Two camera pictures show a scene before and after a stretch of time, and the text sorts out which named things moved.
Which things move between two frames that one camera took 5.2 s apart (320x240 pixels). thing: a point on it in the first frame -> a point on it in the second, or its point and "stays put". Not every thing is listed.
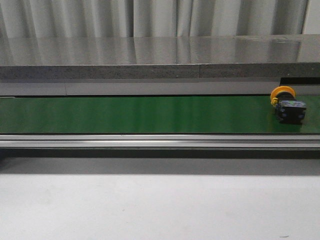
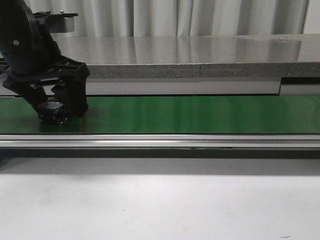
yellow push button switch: [288, 110] -> [53, 113]
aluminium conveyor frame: [159, 146] stays put
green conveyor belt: [151, 115] stays put
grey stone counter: [223, 64] stays put
